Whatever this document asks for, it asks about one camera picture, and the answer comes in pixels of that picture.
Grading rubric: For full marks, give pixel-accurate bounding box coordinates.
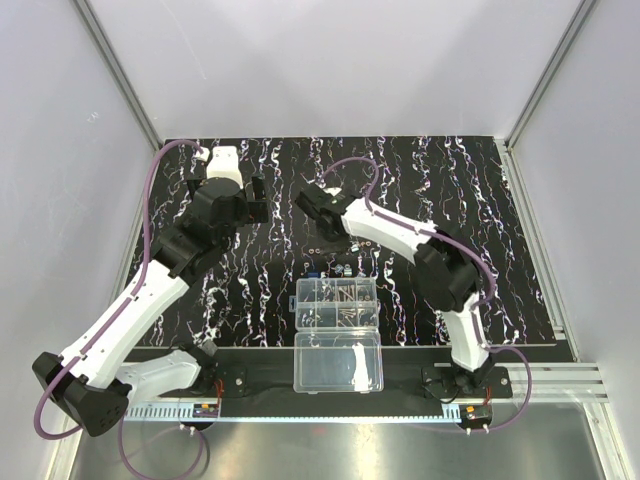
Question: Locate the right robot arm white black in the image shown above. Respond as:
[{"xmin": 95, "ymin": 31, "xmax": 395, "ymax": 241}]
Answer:
[{"xmin": 295, "ymin": 184, "xmax": 494, "ymax": 394}]

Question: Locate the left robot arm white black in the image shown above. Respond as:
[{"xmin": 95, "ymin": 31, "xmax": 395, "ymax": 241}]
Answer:
[{"xmin": 32, "ymin": 175, "xmax": 269, "ymax": 437}]

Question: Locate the black marbled table mat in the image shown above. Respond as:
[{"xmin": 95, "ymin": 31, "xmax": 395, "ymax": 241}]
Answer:
[{"xmin": 141, "ymin": 136, "xmax": 556, "ymax": 347}]

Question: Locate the clear plastic organizer box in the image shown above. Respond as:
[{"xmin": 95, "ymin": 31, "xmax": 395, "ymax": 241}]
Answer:
[{"xmin": 293, "ymin": 277, "xmax": 384, "ymax": 394}]

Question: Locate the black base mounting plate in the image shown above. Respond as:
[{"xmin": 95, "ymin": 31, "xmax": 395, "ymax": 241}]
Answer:
[{"xmin": 145, "ymin": 341, "xmax": 513, "ymax": 422}]

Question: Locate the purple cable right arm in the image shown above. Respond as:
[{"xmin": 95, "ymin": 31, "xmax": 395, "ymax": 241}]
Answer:
[{"xmin": 319, "ymin": 157, "xmax": 532, "ymax": 434}]

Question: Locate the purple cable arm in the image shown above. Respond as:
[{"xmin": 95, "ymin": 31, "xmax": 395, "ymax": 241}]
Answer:
[
  {"xmin": 319, "ymin": 157, "xmax": 532, "ymax": 434},
  {"xmin": 32, "ymin": 139, "xmax": 209, "ymax": 476}
]

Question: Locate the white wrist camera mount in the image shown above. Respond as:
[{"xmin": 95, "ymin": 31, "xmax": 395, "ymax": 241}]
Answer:
[{"xmin": 206, "ymin": 146, "xmax": 244, "ymax": 189}]

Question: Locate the white slotted cable duct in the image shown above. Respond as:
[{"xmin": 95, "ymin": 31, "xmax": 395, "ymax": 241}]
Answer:
[{"xmin": 125, "ymin": 402, "xmax": 462, "ymax": 424}]

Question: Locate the left aluminium frame post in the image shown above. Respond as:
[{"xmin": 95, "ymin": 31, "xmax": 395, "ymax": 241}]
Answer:
[{"xmin": 70, "ymin": 0, "xmax": 163, "ymax": 150}]

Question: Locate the aluminium frame post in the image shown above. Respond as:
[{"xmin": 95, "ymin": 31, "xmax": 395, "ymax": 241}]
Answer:
[
  {"xmin": 504, "ymin": 0, "xmax": 599, "ymax": 150},
  {"xmin": 70, "ymin": 0, "xmax": 163, "ymax": 150}
]

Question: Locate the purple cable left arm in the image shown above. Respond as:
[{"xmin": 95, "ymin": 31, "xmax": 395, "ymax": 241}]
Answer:
[{"xmin": 32, "ymin": 139, "xmax": 209, "ymax": 476}]

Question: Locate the aluminium rail right side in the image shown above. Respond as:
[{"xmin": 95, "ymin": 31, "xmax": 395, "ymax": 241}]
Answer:
[{"xmin": 434, "ymin": 362, "xmax": 611, "ymax": 404}]

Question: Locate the right aluminium frame post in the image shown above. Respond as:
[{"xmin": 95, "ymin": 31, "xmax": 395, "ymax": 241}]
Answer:
[{"xmin": 504, "ymin": 0, "xmax": 599, "ymax": 150}]

